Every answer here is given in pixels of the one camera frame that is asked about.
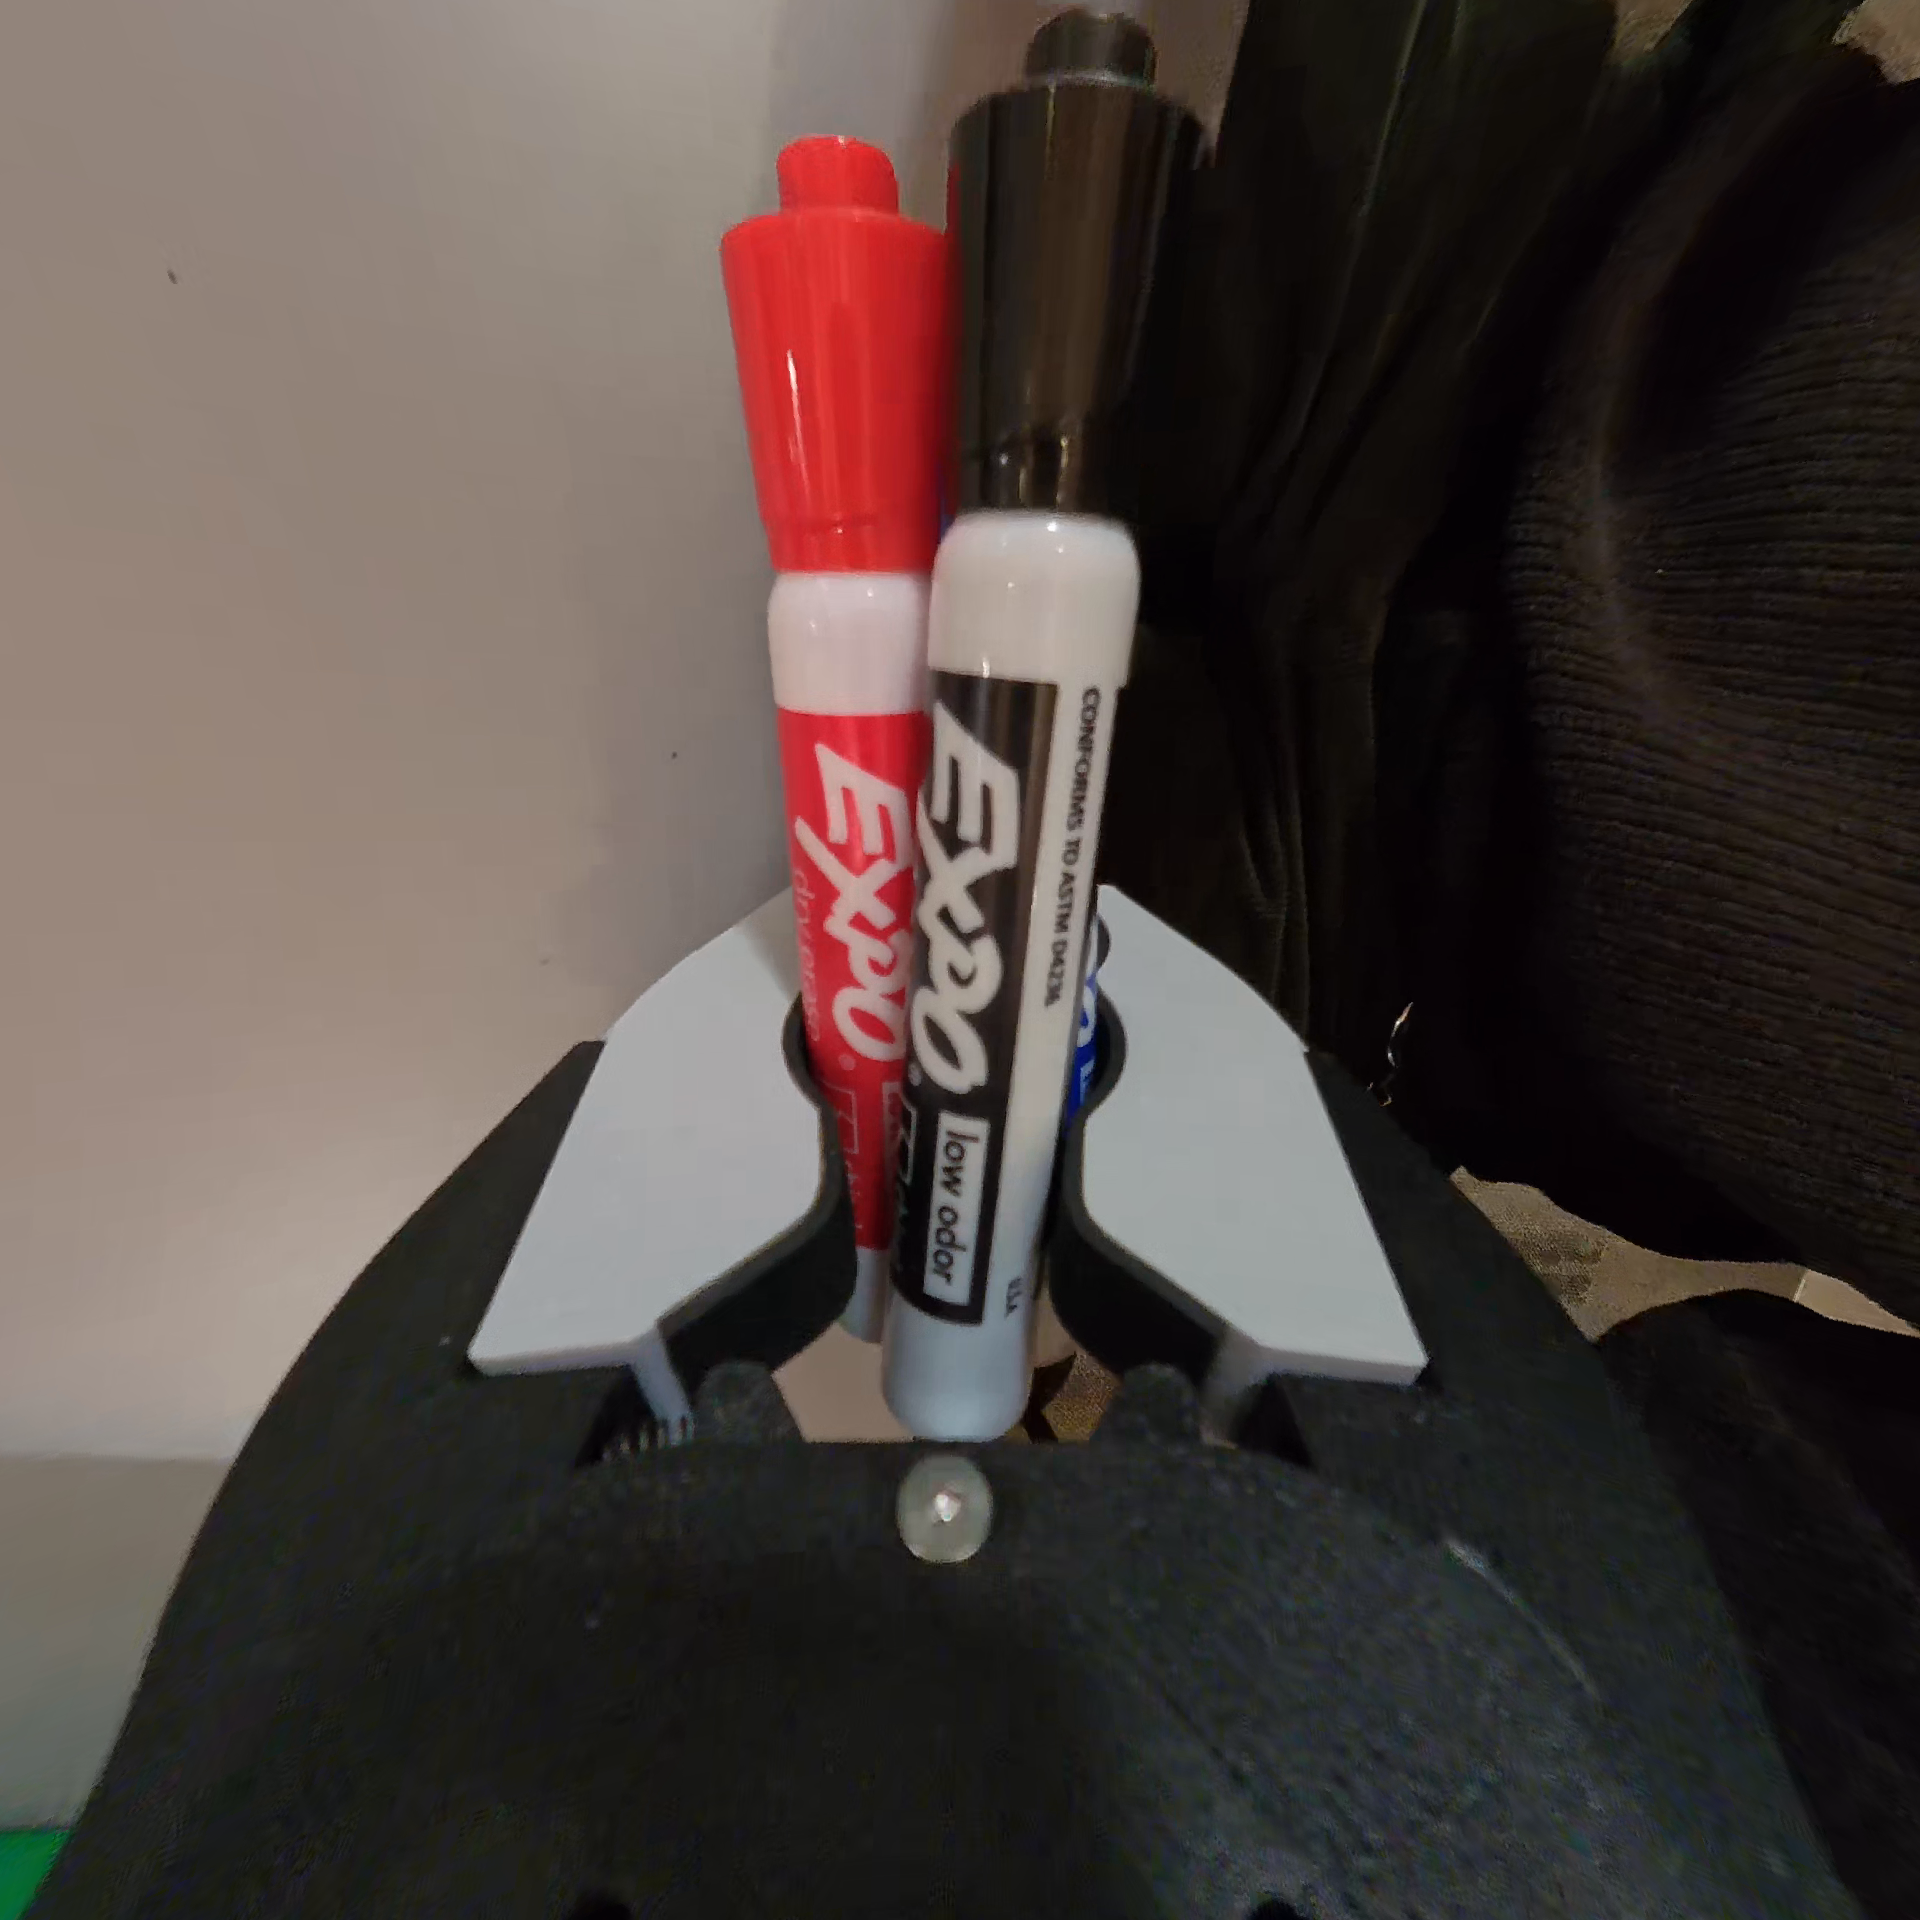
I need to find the black dry erase marker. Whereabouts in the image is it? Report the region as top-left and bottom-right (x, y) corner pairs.
(881, 8), (1211, 1442)

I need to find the blue dry erase marker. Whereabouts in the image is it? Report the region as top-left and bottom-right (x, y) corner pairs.
(934, 482), (1127, 1191)

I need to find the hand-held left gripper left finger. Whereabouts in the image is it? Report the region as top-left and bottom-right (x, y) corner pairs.
(469, 895), (858, 1427)

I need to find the red dry erase marker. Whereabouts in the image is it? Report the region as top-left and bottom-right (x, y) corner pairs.
(719, 134), (956, 1341)

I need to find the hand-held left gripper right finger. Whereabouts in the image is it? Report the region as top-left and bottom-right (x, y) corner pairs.
(1053, 887), (1426, 1435)

